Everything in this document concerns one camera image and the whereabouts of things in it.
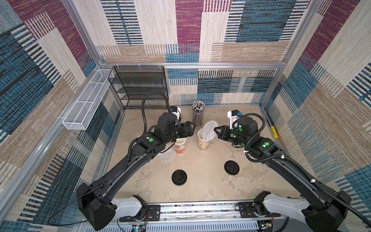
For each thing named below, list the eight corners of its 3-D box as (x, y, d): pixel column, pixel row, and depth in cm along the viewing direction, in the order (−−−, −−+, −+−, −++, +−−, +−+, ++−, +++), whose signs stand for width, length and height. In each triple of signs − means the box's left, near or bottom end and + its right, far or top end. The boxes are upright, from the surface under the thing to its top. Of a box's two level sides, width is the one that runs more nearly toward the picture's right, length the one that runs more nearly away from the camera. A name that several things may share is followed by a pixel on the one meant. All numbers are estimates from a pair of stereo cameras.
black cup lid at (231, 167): (225, 175, 88) (226, 173, 86) (223, 162, 93) (224, 160, 91) (239, 175, 88) (240, 173, 85) (236, 162, 93) (237, 160, 91)
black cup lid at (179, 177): (171, 185, 85) (171, 183, 82) (172, 171, 90) (172, 169, 88) (187, 185, 85) (187, 183, 82) (187, 171, 90) (187, 169, 88)
